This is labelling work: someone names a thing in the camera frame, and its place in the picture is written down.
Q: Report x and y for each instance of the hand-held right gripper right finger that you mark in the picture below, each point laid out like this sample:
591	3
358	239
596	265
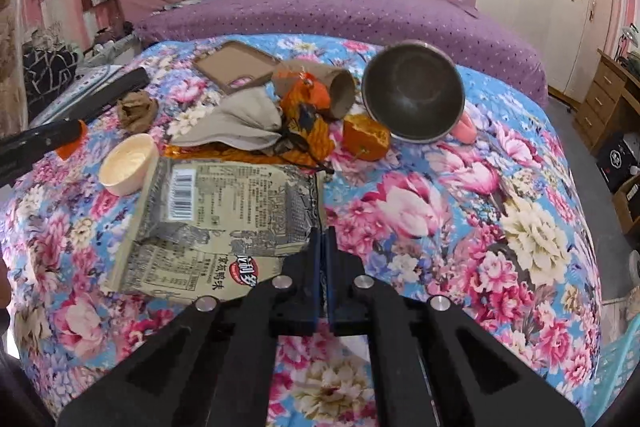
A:
331	267

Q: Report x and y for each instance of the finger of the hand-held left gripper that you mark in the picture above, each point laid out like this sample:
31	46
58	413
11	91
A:
20	167
45	136

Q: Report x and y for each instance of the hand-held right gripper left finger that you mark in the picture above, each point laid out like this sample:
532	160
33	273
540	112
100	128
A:
316	267

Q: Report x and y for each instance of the orange peel piece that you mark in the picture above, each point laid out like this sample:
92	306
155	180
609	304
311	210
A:
72	149

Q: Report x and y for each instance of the small orange-rimmed bowl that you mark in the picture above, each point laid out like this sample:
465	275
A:
127	162

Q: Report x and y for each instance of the brown paper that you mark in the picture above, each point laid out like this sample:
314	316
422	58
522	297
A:
136	112

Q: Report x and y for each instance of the printed snack packet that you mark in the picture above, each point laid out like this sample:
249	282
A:
225	207

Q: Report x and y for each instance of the orange peel half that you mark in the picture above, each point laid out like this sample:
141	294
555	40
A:
367	137

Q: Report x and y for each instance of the beige cloth pouch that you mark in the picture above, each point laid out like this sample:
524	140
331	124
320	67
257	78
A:
235	122

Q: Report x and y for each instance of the brown cardboard tube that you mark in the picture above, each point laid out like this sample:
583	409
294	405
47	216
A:
290	74

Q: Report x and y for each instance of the teal plastic basket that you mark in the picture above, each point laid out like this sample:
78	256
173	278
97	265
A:
615	372

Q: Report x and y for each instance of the dotted cushion chair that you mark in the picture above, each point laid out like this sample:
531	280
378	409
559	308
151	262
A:
85	82

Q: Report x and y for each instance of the black white patterned bag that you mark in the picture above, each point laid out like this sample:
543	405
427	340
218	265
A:
45	67

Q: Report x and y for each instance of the black phone case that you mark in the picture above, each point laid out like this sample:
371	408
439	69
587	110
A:
115	89

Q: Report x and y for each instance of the floral tablecloth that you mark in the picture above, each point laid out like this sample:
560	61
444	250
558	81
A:
450	232

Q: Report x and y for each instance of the steel bowl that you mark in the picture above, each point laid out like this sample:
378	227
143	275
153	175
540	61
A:
410	92

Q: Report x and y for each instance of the small pink object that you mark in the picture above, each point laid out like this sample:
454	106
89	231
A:
465	127

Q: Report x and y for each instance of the brown rectangular tray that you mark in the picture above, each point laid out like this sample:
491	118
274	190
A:
235	64

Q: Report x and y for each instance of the cardboard box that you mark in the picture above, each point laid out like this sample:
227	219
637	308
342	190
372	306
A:
629	207

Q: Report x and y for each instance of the black box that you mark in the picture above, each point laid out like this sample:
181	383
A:
617	159

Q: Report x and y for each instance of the wooden desk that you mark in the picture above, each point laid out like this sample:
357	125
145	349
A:
600	97

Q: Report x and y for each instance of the white wardrobe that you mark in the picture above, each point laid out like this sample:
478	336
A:
525	7

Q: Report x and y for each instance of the desk lamp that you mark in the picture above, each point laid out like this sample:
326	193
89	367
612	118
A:
631	39

